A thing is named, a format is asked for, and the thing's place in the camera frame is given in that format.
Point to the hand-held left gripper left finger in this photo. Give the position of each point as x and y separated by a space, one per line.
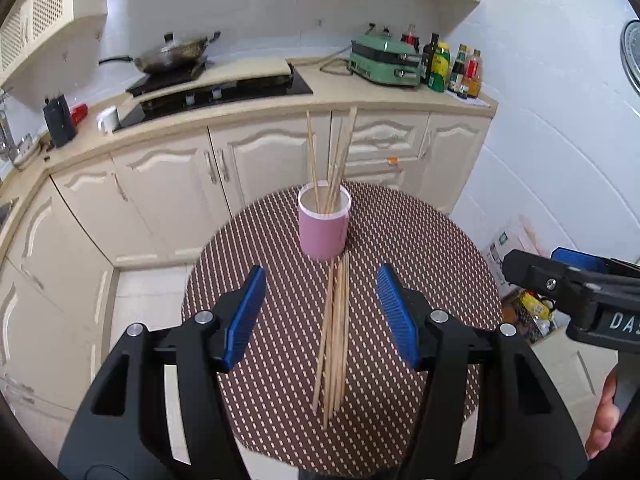
245 315

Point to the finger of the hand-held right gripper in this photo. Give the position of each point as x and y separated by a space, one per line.
580 259
540 277

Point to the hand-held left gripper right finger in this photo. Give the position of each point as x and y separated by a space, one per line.
397 315

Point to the pile of wooden chopsticks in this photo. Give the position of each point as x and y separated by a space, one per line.
336 340

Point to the pink chopstick holder cup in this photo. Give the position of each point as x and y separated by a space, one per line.
322 235

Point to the bunch of wooden chopsticks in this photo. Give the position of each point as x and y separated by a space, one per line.
336 180

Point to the person's right hand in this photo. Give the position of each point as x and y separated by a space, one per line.
602 420

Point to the dark bag with packets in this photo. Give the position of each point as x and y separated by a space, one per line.
530 310

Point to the white printed rice bag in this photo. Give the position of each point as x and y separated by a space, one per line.
510 250

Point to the round polka-dot table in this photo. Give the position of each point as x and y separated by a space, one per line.
280 240

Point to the cream drawer with orange tag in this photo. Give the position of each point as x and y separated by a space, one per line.
380 172

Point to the cream base cabinets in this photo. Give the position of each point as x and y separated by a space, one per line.
165 195

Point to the white tray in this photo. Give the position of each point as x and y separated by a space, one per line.
480 100

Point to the orange sauce bottle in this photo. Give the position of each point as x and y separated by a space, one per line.
474 77

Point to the round steel steamer plate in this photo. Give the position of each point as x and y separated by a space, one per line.
632 55

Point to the dark soy sauce bottle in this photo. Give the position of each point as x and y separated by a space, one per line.
457 72

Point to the black glass gas hob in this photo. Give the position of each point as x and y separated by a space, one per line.
250 92

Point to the green bottle with yellow label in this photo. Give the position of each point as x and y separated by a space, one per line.
440 70

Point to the beige countertop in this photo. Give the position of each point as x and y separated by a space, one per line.
340 87

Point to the white mug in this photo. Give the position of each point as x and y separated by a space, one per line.
108 120

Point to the dark glass bottle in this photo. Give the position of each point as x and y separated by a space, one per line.
428 60

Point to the beige board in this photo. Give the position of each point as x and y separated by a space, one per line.
250 67

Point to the black induction cooker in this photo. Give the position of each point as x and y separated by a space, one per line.
165 77

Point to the green electric multi-cooker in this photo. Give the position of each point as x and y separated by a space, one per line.
382 60

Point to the steel sink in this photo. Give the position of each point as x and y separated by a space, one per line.
6 212

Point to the red cup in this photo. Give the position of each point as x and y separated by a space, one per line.
80 112

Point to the black knife block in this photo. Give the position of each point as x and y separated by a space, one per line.
60 122

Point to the red-capped cola bottle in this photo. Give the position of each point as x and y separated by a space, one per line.
411 40

